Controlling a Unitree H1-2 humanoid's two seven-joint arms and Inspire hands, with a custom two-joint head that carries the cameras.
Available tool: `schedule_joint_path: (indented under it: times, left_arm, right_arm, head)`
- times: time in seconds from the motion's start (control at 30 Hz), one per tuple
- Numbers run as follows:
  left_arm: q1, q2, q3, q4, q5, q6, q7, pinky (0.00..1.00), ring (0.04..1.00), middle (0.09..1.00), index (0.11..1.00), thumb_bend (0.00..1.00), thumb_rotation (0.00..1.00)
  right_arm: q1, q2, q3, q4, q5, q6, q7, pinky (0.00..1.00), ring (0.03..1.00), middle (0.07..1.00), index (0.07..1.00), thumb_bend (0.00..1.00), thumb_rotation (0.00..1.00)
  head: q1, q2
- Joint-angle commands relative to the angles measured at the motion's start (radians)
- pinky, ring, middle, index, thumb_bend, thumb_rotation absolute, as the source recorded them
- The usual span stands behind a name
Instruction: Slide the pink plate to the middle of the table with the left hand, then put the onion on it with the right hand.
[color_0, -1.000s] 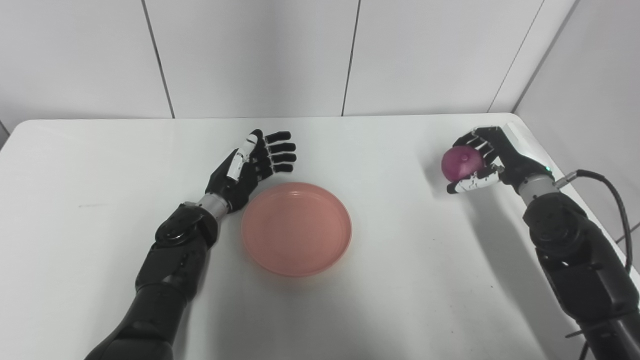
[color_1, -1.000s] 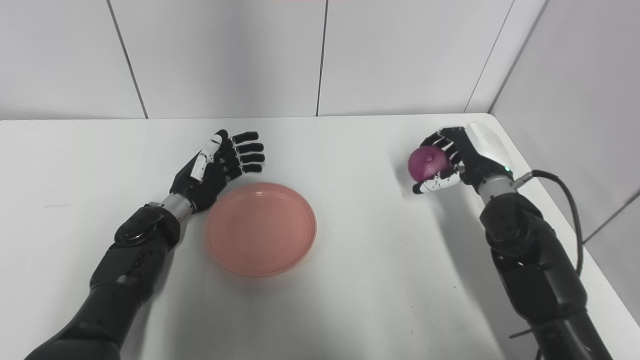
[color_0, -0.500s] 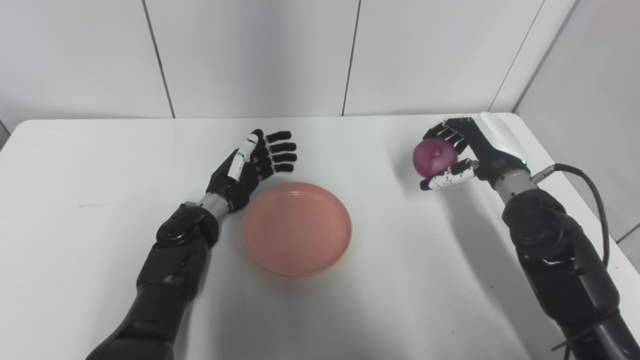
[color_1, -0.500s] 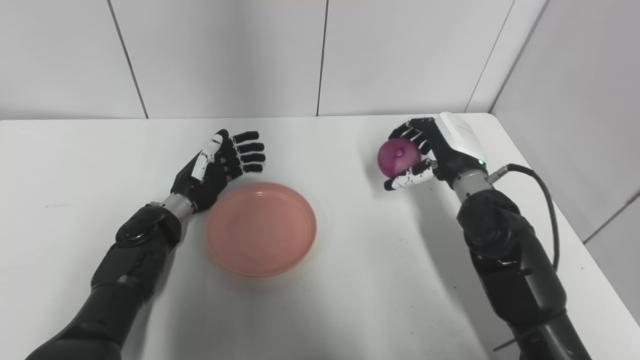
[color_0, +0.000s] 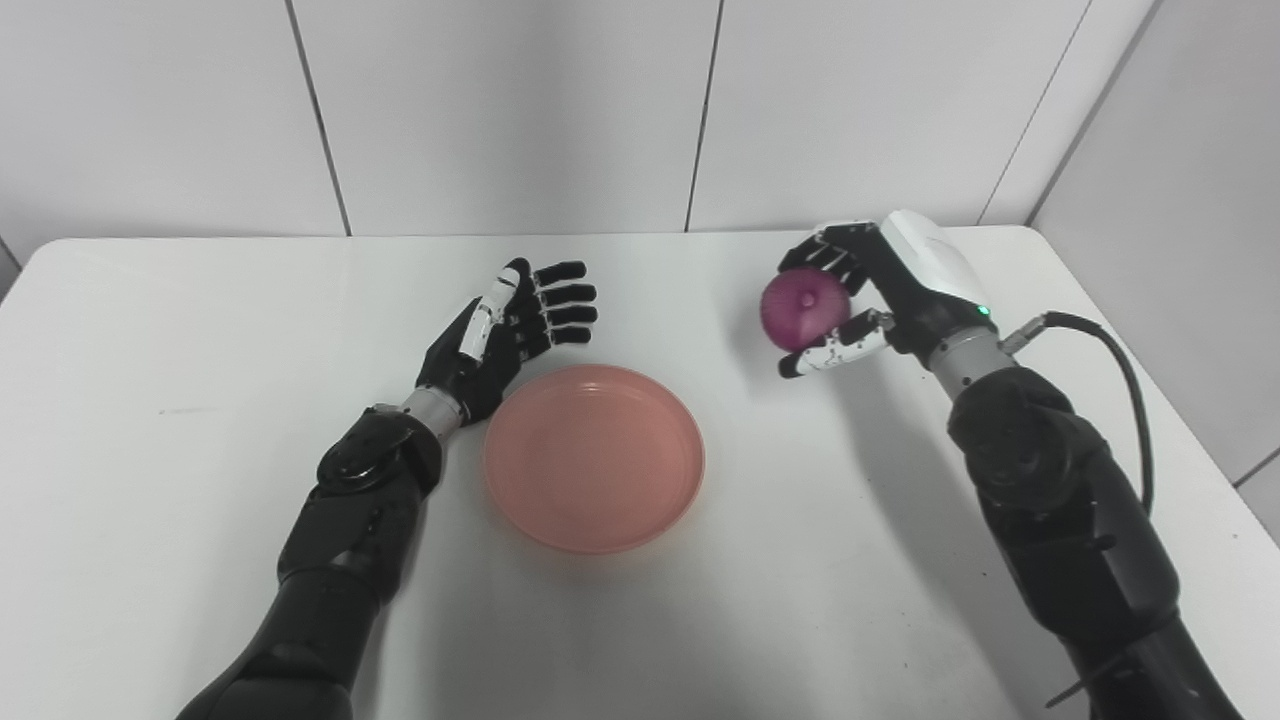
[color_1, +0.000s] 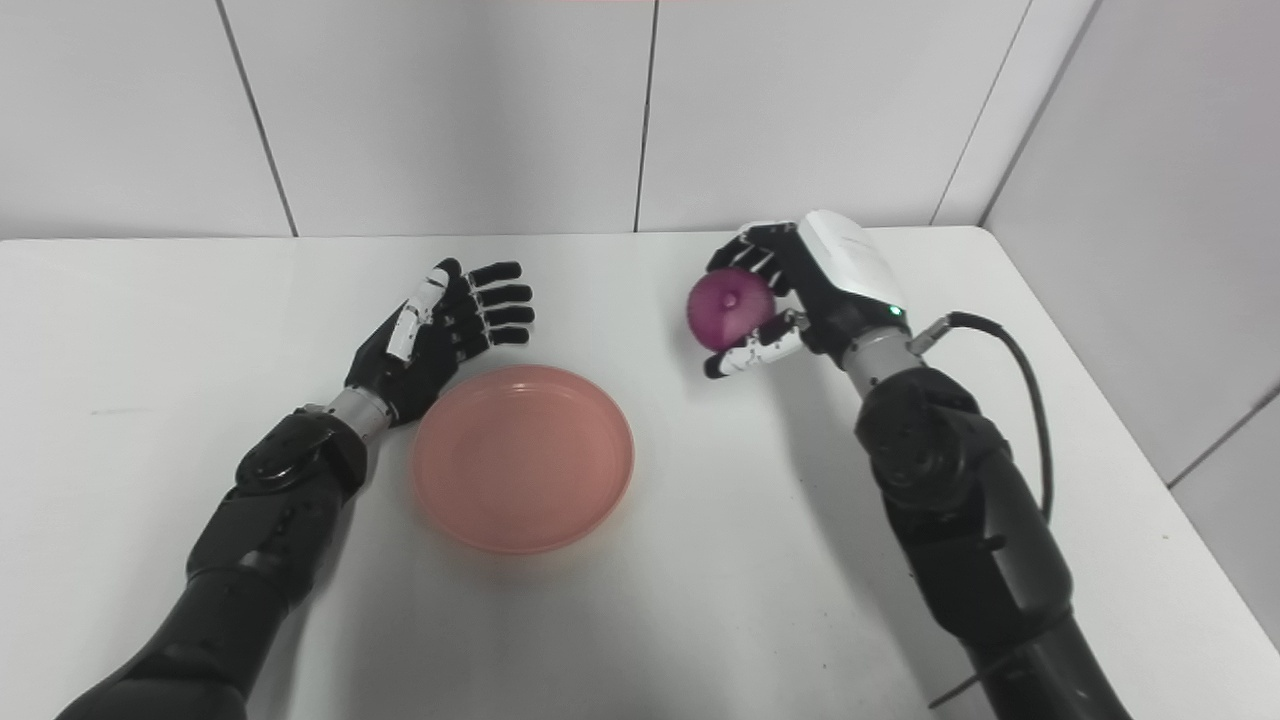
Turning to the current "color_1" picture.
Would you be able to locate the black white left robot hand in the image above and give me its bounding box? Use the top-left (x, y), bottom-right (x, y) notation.
top-left (344, 257), bottom-right (537, 429)

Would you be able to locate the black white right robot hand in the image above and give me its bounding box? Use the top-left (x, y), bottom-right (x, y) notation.
top-left (702, 209), bottom-right (912, 382)

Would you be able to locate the purple red onion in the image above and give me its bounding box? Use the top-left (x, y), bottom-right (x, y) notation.
top-left (685, 266), bottom-right (777, 354)

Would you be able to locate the pink round plate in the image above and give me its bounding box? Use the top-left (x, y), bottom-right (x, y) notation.
top-left (409, 364), bottom-right (637, 557)

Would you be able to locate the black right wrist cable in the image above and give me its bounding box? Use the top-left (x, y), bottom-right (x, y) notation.
top-left (906, 310), bottom-right (1057, 523)

